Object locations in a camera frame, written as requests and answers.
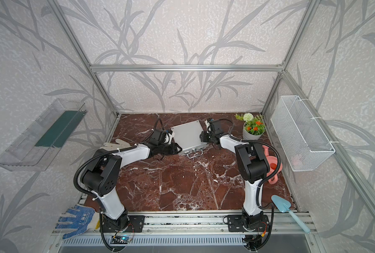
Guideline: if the silver aluminium poker case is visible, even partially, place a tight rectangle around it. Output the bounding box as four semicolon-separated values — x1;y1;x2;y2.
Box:
171;120;208;159

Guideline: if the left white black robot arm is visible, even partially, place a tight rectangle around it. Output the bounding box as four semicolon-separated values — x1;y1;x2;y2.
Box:
73;129;182;223

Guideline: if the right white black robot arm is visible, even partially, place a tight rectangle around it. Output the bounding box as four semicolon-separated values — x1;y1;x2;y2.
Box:
200;119;282;218

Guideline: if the potted artificial flower plant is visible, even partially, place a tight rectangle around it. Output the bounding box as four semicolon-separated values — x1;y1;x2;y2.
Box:
235;113;266;140

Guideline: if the white work glove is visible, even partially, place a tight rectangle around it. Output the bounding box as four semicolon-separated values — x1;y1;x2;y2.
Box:
101;139;131;151

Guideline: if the pink watering can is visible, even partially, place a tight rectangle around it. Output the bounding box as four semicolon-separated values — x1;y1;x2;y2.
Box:
262;145;283;184

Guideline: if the light blue garden trowel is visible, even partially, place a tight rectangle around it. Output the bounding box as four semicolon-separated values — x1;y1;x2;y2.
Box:
271;195;311;234

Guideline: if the green circuit board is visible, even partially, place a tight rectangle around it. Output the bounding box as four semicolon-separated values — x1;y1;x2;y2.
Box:
111;235;133;245

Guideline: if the blue dotted work glove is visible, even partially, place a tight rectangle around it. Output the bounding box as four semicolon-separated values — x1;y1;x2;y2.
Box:
55;204;97;240

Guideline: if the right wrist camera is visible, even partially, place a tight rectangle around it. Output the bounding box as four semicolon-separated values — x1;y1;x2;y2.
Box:
205;118;213;132

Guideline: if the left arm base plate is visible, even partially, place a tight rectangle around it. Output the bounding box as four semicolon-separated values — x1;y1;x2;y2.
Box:
102;215;145;233

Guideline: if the white wire mesh basket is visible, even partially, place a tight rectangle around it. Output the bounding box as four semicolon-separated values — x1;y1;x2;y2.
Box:
271;96;335;172

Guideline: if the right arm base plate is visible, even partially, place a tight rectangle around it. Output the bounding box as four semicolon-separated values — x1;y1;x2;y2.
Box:
223;214;270;234

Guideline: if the clear plastic wall shelf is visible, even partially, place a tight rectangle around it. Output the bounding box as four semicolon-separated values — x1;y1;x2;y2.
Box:
0;99;87;172

